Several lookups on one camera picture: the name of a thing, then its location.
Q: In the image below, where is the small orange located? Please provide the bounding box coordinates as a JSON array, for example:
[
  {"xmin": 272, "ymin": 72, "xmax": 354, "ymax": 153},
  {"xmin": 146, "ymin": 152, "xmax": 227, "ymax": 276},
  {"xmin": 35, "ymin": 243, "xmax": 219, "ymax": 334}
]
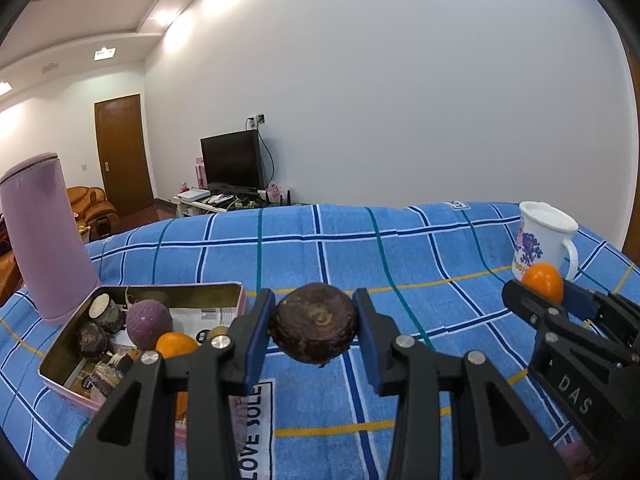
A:
[{"xmin": 522, "ymin": 262, "xmax": 564, "ymax": 304}]

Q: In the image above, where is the large orange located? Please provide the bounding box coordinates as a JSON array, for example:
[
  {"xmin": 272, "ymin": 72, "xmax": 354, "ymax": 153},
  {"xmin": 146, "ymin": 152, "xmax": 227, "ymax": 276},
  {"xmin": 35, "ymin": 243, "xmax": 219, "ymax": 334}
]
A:
[{"xmin": 155, "ymin": 332, "xmax": 200, "ymax": 359}]

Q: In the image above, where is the dark water chestnut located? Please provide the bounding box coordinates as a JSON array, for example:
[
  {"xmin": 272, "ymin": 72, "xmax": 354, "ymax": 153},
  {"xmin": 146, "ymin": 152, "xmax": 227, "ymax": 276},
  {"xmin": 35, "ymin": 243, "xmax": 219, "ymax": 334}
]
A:
[
  {"xmin": 76, "ymin": 321, "xmax": 113, "ymax": 362},
  {"xmin": 268, "ymin": 283, "xmax": 359, "ymax": 367}
]

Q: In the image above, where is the purple round fruit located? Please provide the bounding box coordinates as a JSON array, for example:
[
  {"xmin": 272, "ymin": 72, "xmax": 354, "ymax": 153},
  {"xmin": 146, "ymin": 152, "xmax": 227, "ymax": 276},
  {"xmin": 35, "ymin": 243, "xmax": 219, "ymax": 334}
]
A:
[{"xmin": 126, "ymin": 299, "xmax": 174, "ymax": 350}]

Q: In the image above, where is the cut grey water chestnut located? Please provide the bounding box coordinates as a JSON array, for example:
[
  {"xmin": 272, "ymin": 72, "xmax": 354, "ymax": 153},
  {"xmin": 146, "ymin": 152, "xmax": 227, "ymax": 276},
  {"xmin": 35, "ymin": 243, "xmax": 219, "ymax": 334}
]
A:
[{"xmin": 89, "ymin": 294, "xmax": 126, "ymax": 335}]

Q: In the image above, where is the yellow-green round fruit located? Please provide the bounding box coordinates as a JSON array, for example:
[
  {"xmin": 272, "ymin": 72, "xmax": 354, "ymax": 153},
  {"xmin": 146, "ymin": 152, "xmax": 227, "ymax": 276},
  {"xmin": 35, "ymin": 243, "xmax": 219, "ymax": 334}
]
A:
[{"xmin": 206, "ymin": 325, "xmax": 229, "ymax": 340}]

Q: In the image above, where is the white enamel mug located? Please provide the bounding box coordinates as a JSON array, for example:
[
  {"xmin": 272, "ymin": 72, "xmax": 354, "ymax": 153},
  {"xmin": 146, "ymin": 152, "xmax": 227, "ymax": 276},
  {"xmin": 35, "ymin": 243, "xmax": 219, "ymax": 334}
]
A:
[{"xmin": 512, "ymin": 200, "xmax": 579, "ymax": 282}]

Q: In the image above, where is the pink metal tin tray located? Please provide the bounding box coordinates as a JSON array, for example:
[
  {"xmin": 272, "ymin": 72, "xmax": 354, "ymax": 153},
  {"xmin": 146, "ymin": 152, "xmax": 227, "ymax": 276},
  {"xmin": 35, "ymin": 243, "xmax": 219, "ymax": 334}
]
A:
[{"xmin": 39, "ymin": 282, "xmax": 247, "ymax": 414}]

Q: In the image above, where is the blue plaid tablecloth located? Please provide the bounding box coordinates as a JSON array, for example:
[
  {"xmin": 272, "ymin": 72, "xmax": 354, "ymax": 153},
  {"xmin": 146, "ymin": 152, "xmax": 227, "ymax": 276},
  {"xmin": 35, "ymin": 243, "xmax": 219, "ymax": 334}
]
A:
[{"xmin": 0, "ymin": 200, "xmax": 640, "ymax": 480}]

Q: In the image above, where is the paper sheet in tray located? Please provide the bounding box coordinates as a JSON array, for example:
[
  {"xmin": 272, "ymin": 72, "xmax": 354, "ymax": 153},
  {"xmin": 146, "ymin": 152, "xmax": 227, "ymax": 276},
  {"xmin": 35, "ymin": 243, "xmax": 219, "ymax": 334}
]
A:
[{"xmin": 58, "ymin": 306, "xmax": 236, "ymax": 404}]

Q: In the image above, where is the purple electric kettle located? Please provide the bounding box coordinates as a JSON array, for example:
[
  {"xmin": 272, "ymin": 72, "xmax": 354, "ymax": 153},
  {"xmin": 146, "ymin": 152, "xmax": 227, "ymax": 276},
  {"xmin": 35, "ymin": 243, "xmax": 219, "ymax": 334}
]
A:
[{"xmin": 1, "ymin": 153, "xmax": 99, "ymax": 326}]

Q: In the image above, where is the brown leather sofa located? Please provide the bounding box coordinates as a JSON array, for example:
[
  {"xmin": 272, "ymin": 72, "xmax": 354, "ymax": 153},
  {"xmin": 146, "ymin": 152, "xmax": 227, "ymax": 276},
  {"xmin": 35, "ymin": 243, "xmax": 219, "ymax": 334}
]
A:
[{"xmin": 66, "ymin": 186, "xmax": 120, "ymax": 244}]

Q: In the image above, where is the white tv stand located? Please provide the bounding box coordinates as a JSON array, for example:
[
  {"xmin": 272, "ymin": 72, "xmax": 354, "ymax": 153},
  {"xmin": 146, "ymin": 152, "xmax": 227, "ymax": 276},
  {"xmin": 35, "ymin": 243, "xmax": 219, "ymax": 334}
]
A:
[{"xmin": 170, "ymin": 188, "xmax": 294, "ymax": 218}]

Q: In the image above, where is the brown wooden door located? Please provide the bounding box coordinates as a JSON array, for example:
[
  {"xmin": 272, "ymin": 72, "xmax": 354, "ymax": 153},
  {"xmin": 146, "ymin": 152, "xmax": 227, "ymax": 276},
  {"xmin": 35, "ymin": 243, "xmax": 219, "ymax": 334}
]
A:
[{"xmin": 94, "ymin": 94, "xmax": 154, "ymax": 217}]

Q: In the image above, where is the black television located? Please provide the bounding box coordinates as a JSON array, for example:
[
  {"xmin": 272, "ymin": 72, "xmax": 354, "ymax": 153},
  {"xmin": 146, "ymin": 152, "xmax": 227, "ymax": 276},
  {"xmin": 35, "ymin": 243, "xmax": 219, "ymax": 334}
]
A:
[{"xmin": 201, "ymin": 130, "xmax": 266, "ymax": 190}]

